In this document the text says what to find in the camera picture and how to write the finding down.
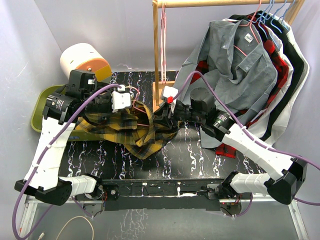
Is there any blue wire hanger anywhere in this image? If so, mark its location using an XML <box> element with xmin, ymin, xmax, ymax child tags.
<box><xmin>257</xmin><ymin>0</ymin><xmax>286</xmax><ymax>52</ymax></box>
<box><xmin>270</xmin><ymin>0</ymin><xmax>292</xmax><ymax>34</ymax></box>

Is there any red black plaid shirt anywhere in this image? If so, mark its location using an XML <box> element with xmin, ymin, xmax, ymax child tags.
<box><xmin>189</xmin><ymin>14</ymin><xmax>291</xmax><ymax>160</ymax></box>

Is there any wooden clothes rack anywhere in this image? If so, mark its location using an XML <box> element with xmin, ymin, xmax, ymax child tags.
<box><xmin>152</xmin><ymin>0</ymin><xmax>305</xmax><ymax>111</ymax></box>

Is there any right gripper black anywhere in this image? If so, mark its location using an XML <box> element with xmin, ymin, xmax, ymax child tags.
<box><xmin>152</xmin><ymin>102</ymin><xmax>205</xmax><ymax>129</ymax></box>

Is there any black garment on rack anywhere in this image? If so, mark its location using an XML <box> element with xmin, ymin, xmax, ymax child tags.
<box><xmin>228</xmin><ymin>10</ymin><xmax>305</xmax><ymax>145</ymax></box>

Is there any white orange cylindrical container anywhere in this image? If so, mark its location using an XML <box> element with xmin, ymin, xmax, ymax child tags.
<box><xmin>59</xmin><ymin>43</ymin><xmax>112</xmax><ymax>83</ymax></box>

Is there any yellow plaid flannel shirt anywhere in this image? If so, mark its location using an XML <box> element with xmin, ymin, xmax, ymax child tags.
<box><xmin>75</xmin><ymin>101</ymin><xmax>178</xmax><ymax>160</ymax></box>

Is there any pink hanger holding grey shirt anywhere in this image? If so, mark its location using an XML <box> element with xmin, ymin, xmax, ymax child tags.
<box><xmin>233</xmin><ymin>0</ymin><xmax>263</xmax><ymax>56</ymax></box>

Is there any grey button shirt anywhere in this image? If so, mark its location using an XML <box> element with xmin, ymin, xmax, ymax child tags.
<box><xmin>164</xmin><ymin>19</ymin><xmax>279</xmax><ymax>150</ymax></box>

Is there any green plastic laundry bin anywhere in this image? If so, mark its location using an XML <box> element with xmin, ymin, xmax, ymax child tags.
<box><xmin>30</xmin><ymin>84</ymin><xmax>91</xmax><ymax>141</ymax></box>

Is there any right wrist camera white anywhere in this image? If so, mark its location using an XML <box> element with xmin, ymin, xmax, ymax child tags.
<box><xmin>160</xmin><ymin>85</ymin><xmax>179</xmax><ymax>105</ymax></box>

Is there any pink wire hanger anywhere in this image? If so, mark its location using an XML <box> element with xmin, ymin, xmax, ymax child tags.
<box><xmin>119</xmin><ymin>86</ymin><xmax>154</xmax><ymax>129</ymax></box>

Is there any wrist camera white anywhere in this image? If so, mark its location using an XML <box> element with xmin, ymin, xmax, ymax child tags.
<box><xmin>111</xmin><ymin>84</ymin><xmax>132</xmax><ymax>113</ymax></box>
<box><xmin>160</xmin><ymin>85</ymin><xmax>179</xmax><ymax>105</ymax></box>

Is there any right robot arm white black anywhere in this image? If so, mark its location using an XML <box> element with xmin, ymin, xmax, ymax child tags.
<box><xmin>155</xmin><ymin>86</ymin><xmax>308</xmax><ymax>205</ymax></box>

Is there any pink wire hangers bundle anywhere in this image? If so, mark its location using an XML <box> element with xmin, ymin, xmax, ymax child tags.
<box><xmin>160</xmin><ymin>0</ymin><xmax>167</xmax><ymax>84</ymax></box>

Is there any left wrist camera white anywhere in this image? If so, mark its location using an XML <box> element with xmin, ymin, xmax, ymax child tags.
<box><xmin>111</xmin><ymin>84</ymin><xmax>132</xmax><ymax>113</ymax></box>

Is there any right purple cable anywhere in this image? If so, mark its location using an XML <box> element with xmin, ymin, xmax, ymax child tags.
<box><xmin>172</xmin><ymin>70</ymin><xmax>320</xmax><ymax>218</ymax></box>

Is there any white garment on rack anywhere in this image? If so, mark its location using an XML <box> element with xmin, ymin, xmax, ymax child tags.
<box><xmin>222</xmin><ymin>17</ymin><xmax>311</xmax><ymax>147</ymax></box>

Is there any beige cable on floor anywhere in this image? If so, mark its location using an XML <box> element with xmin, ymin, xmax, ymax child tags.
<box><xmin>55</xmin><ymin>215</ymin><xmax>95</xmax><ymax>240</ymax></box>

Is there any black base bar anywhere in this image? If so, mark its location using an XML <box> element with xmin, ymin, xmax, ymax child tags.
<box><xmin>101</xmin><ymin>178</ymin><xmax>221</xmax><ymax>211</ymax></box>

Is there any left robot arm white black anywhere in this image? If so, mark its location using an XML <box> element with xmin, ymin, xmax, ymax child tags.
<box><xmin>14</xmin><ymin>69</ymin><xmax>119</xmax><ymax>206</ymax></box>

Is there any aluminium frame rail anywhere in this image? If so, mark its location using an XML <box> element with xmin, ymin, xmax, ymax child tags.
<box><xmin>19</xmin><ymin>195</ymin><xmax>309</xmax><ymax>240</ymax></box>

